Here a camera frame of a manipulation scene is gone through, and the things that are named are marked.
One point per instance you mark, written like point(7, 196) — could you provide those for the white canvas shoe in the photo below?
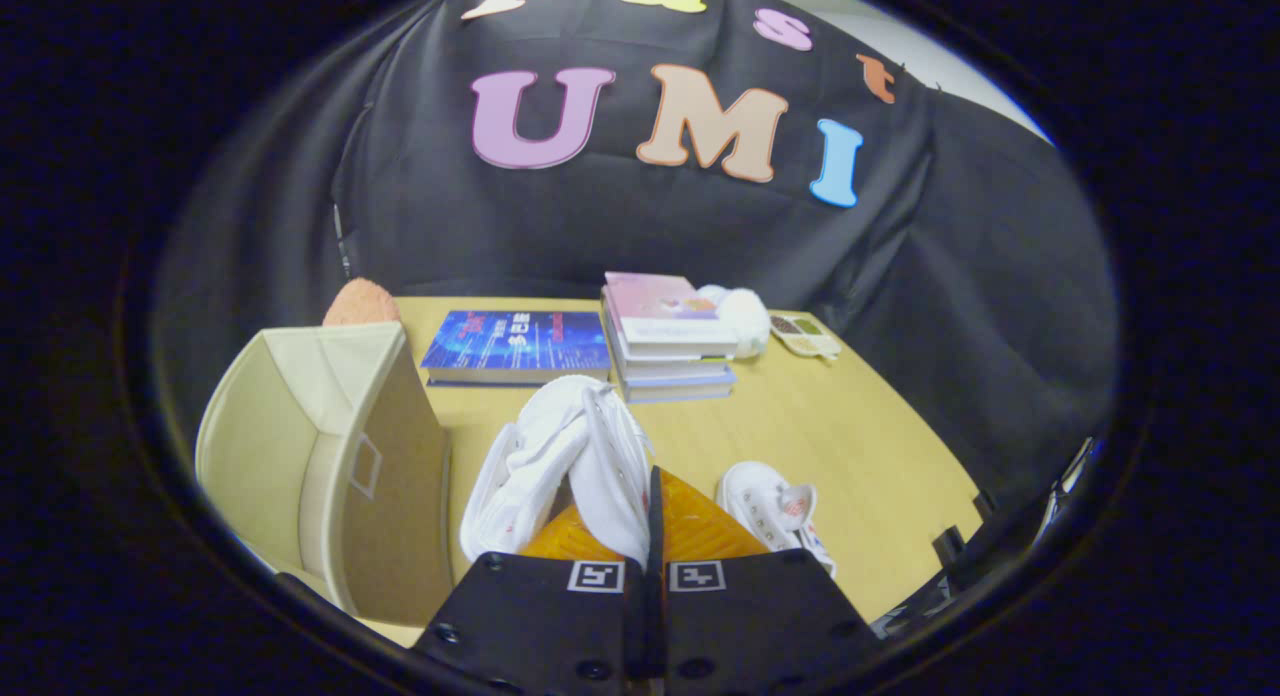
point(765, 506)
point(540, 446)

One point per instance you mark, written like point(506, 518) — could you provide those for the white plush ball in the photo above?
point(745, 321)

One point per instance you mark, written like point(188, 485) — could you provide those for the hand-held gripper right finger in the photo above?
point(656, 596)

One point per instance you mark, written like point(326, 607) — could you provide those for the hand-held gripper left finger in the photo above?
point(530, 616)

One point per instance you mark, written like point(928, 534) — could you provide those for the blue cover book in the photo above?
point(510, 341)

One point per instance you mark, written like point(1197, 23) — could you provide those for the pale blue book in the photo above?
point(680, 391)

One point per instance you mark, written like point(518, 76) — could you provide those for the pink cover book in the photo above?
point(655, 306)

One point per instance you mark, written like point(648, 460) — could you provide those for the peach fuzzy plush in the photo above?
point(360, 304)

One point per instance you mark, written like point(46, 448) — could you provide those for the black backdrop cloth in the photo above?
point(600, 226)

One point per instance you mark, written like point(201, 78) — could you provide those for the white compartment snack tray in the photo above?
point(805, 336)

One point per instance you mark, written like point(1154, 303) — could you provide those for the beige fabric storage box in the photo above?
point(395, 536)

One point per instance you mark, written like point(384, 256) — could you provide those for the white book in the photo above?
point(680, 369)

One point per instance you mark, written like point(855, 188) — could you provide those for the dark striped object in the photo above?
point(948, 548)

